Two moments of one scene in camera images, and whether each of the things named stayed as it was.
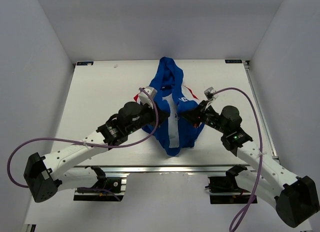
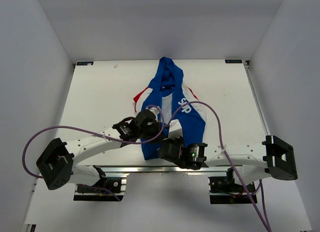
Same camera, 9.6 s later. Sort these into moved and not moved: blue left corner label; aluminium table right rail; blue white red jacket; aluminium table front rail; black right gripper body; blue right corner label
Moved: blue white red jacket; black right gripper body
Not moved: blue right corner label; blue left corner label; aluminium table right rail; aluminium table front rail
